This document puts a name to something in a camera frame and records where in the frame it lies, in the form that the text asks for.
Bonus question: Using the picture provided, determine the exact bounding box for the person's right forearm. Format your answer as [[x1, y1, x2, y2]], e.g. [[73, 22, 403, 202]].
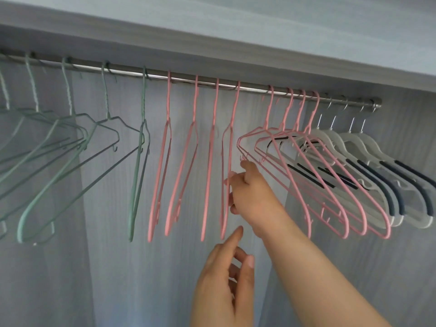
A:
[[252, 209, 392, 327]]

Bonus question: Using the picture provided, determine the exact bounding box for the pink wire clothes hanger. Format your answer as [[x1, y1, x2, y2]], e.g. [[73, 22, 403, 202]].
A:
[[220, 81, 242, 241]]

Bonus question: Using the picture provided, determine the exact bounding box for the white hanger with dark pads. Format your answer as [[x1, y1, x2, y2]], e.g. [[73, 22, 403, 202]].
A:
[[356, 105, 436, 216], [318, 98, 406, 226], [296, 97, 396, 228], [339, 104, 427, 230]]

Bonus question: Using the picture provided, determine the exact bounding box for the person's right hand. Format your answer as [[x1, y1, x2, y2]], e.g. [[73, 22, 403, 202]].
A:
[[228, 161, 291, 239]]

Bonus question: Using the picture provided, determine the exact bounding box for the grey wooden wardrobe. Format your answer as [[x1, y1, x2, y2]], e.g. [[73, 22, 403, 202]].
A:
[[0, 0, 436, 327]]

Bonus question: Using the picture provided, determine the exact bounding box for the person's left hand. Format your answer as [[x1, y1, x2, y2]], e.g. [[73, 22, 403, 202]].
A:
[[190, 225, 256, 327]]

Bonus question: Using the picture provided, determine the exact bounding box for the metal closet rod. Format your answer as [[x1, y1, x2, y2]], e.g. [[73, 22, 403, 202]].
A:
[[0, 51, 382, 107]]

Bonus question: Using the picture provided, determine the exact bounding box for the green wire clothes hanger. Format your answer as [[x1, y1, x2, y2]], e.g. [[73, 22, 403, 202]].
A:
[[0, 52, 90, 201], [0, 52, 26, 154], [16, 57, 90, 245], [128, 66, 151, 243], [0, 61, 144, 245]]

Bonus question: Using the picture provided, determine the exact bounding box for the row of pink hangers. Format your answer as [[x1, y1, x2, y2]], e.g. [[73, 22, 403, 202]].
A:
[[147, 71, 392, 243]]

